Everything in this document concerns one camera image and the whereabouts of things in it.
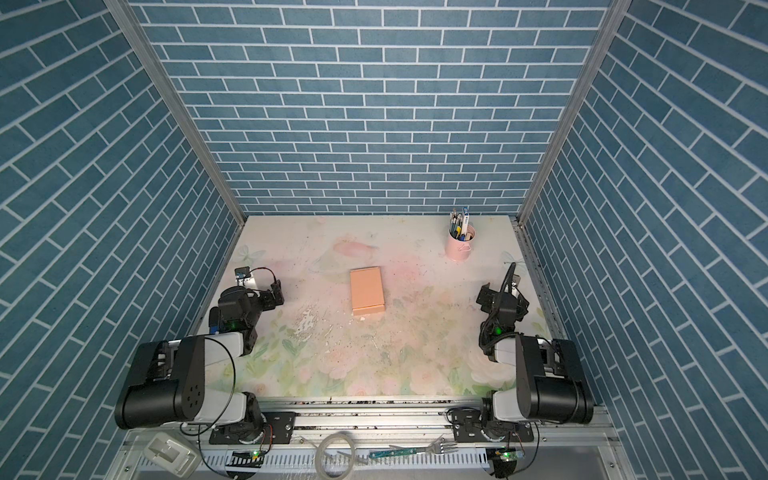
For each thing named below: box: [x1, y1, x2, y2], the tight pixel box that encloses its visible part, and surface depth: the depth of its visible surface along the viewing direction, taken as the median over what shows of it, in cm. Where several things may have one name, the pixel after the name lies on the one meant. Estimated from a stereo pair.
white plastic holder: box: [144, 432, 198, 478], surface depth 69 cm
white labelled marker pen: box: [461, 207, 470, 239], surface depth 100 cm
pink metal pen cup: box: [445, 224, 476, 262], surface depth 105 cm
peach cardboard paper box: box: [350, 266, 385, 316], surface depth 99 cm
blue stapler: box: [209, 307, 220, 335], surface depth 89 cm
